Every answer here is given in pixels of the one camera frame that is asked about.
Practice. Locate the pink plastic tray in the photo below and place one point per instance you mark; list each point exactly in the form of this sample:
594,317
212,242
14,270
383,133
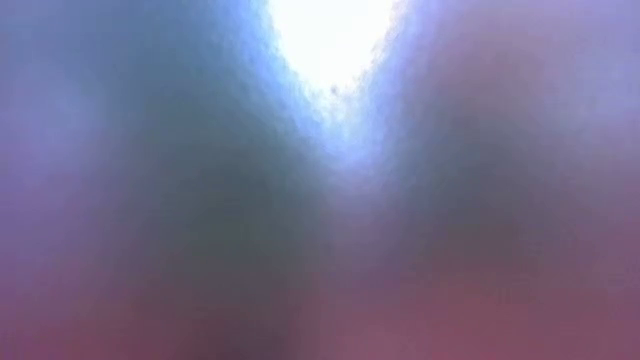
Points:
450,325

